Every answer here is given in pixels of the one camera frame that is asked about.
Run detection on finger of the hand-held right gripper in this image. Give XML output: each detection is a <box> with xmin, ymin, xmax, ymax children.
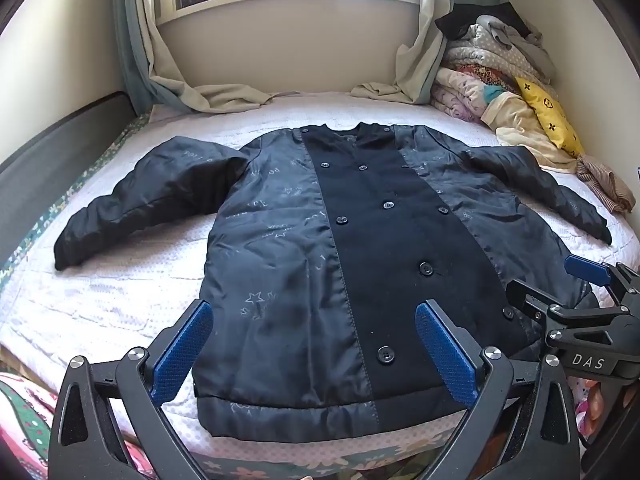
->
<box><xmin>505</xmin><ymin>279</ymin><xmax>572</xmax><ymax>327</ymax></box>
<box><xmin>564</xmin><ymin>254</ymin><xmax>640</xmax><ymax>312</ymax></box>

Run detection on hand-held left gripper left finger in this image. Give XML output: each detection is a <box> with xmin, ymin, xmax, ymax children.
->
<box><xmin>48</xmin><ymin>299</ymin><xmax>216</xmax><ymax>480</ymax></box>

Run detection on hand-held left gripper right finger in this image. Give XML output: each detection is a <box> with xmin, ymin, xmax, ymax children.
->
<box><xmin>415</xmin><ymin>300</ymin><xmax>583</xmax><ymax>480</ymax></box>

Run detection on black padded jacket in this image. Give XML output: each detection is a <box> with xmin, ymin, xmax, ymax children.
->
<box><xmin>54</xmin><ymin>124</ymin><xmax>613</xmax><ymax>443</ymax></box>

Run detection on brown striped cloth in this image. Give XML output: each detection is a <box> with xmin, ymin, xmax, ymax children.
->
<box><xmin>575</xmin><ymin>154</ymin><xmax>637</xmax><ymax>213</ymax></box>

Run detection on bed with white quilted cover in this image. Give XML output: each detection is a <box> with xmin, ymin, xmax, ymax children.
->
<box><xmin>0</xmin><ymin>91</ymin><xmax>640</xmax><ymax>468</ymax></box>

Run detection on yellow printed pillow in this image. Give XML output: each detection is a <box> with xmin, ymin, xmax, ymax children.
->
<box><xmin>515</xmin><ymin>76</ymin><xmax>586</xmax><ymax>158</ymax></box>

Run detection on pale lilac floral quilt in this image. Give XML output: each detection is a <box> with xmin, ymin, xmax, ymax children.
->
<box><xmin>431</xmin><ymin>67</ymin><xmax>501</xmax><ymax>123</ymax></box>

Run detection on colourful floral quilt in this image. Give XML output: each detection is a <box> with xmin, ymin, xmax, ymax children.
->
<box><xmin>447</xmin><ymin>62</ymin><xmax>518</xmax><ymax>90</ymax></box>

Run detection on dark bed headboard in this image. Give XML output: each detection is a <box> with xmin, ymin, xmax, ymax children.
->
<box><xmin>0</xmin><ymin>91</ymin><xmax>138</xmax><ymax>266</ymax></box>

